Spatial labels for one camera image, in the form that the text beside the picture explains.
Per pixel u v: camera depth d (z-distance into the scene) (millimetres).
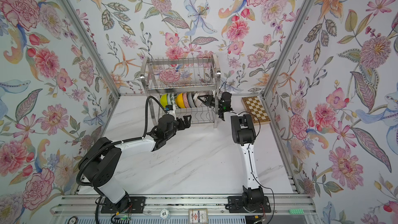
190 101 1035
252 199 647
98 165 461
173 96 1034
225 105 925
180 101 1037
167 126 692
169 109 784
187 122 814
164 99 1008
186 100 1034
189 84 1212
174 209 740
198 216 705
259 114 1049
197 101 1011
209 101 953
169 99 1026
